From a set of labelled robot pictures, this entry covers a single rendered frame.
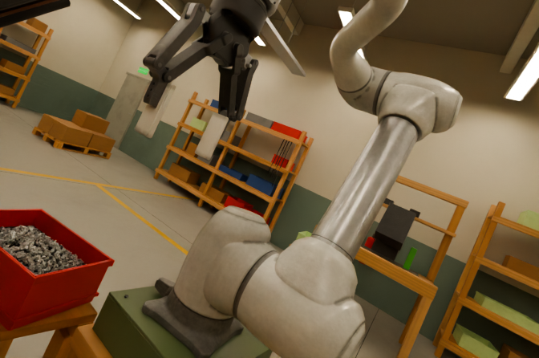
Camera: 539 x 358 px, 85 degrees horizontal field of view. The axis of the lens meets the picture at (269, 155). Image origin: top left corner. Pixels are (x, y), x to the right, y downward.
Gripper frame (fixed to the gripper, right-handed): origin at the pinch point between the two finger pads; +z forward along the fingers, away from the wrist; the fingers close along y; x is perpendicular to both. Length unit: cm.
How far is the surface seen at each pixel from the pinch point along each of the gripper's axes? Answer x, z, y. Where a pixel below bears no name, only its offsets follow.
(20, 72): 910, 43, 237
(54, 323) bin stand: 29, 52, 15
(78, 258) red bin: 43, 44, 23
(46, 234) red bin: 57, 44, 20
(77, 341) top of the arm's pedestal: 18, 48, 14
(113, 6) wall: 973, -247, 382
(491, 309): -109, 45, 474
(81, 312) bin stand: 31, 51, 22
